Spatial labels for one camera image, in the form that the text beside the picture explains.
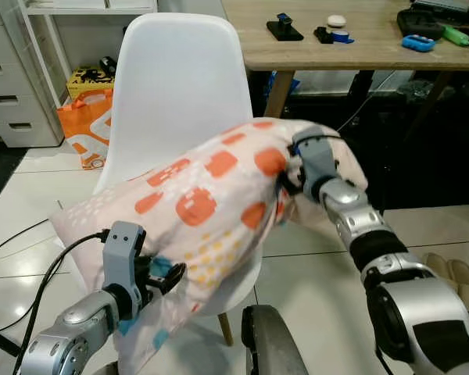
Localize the black zip case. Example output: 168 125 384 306
396 8 448 40

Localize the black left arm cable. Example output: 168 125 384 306
12 230 110 375

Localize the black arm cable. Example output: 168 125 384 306
12 230 110 375
294 133 346 151

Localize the white and blue round device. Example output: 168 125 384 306
326 15 353 44

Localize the black floor cable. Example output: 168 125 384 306
0 219 54 263

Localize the orange shopping bag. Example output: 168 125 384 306
57 88 114 170

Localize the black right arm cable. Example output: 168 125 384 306
294 133 346 151

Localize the yellow box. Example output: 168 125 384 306
66 66 114 98

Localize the black stand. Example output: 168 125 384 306
267 12 305 41

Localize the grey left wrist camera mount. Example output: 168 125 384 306
102 221 147 294

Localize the white drawer cabinet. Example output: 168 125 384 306
0 0 63 149

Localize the white shelf rack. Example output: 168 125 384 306
20 0 157 110

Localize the pink pillow with orange print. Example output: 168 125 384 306
51 117 368 375

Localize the white plastic chair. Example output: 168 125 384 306
92 12 268 347

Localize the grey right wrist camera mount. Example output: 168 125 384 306
292 125 341 200

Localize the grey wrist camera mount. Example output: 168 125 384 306
102 221 147 294
292 125 341 200

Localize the green tool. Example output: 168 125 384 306
442 25 469 46

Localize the wooden table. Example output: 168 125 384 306
221 0 469 118

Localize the small blue case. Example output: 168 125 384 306
402 34 436 53

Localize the blue packet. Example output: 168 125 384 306
267 70 299 96

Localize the grey robot leg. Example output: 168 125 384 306
241 305 310 375

